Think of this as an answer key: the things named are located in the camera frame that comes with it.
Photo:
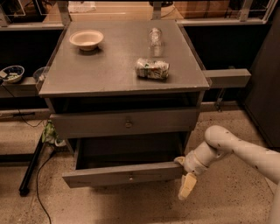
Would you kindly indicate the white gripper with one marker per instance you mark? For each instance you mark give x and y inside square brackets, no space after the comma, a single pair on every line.
[192,164]

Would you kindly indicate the grey drawer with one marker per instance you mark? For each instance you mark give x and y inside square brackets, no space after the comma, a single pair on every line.
[127,122]
[120,160]

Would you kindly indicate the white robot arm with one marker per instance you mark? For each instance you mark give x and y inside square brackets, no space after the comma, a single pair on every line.
[218,142]

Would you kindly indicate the grey drawer cabinet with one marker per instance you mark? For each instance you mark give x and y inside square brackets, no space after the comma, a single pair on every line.
[104,79]

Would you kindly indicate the grey top drawer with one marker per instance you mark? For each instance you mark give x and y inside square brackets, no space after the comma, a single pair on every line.
[127,122]

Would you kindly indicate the grey side shelf block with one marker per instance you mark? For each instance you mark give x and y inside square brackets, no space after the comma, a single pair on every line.
[227,78]

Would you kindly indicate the crushed green white can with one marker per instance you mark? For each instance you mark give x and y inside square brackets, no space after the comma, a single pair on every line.
[152,69]

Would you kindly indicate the clear plastic bottle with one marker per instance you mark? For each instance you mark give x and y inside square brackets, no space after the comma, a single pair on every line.
[155,38]

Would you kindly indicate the green white bag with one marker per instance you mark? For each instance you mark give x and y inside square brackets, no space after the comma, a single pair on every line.
[50,135]

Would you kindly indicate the beige bowl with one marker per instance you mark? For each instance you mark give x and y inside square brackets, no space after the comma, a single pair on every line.
[86,40]

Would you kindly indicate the black pole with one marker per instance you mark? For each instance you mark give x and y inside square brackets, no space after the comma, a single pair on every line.
[24,187]

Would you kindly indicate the clear glass bowl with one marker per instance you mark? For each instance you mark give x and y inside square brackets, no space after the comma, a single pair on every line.
[40,74]

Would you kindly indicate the grey left counter shelf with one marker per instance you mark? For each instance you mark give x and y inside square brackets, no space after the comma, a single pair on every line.
[25,88]

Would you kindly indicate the blue patterned bowl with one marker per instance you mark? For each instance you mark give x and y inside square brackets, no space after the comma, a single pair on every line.
[12,74]

